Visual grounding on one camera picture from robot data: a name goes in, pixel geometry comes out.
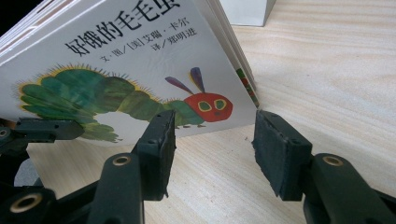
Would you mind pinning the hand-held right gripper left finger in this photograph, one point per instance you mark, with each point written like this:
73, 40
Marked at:
157, 155

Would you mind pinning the white caterpillar picture book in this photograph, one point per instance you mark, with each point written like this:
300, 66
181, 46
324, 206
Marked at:
155, 56

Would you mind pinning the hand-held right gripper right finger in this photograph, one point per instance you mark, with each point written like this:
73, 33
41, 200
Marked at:
280, 155

